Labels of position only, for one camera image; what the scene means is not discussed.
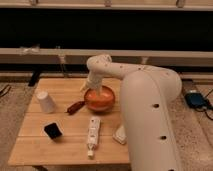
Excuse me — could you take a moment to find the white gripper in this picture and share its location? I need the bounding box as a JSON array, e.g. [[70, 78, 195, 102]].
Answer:
[[80, 72, 103, 92]]

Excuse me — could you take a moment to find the white ceramic cup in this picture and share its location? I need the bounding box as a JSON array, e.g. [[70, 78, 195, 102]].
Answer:
[[36, 91, 55, 113]]

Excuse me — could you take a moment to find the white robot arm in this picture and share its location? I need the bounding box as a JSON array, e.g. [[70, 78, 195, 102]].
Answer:
[[82, 54, 183, 171]]

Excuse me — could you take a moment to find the black eraser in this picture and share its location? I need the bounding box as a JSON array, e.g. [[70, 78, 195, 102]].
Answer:
[[44, 123, 62, 139]]

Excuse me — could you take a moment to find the white tube with cap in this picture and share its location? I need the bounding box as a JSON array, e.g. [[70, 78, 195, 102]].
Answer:
[[87, 117, 101, 159]]

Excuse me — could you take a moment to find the black table leg stand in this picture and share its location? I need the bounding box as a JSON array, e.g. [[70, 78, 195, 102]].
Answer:
[[28, 70, 42, 87]]

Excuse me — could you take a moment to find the white folded cloth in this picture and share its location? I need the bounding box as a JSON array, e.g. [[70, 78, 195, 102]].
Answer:
[[113, 125, 126, 145]]

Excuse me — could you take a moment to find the wooden table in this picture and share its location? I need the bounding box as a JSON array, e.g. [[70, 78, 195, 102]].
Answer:
[[8, 78, 129, 166]]

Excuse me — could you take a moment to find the blue power adapter box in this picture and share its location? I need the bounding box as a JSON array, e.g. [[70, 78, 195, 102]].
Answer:
[[184, 92, 209, 108]]

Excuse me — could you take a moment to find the black cable on left floor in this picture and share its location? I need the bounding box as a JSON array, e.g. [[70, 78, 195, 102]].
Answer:
[[0, 83, 12, 99]]

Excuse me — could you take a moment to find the black cable on floor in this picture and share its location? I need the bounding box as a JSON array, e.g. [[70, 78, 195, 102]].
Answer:
[[0, 83, 12, 99], [196, 88, 213, 122]]

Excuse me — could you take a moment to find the black cable on right floor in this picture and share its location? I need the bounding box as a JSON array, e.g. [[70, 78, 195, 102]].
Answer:
[[196, 88, 213, 122]]

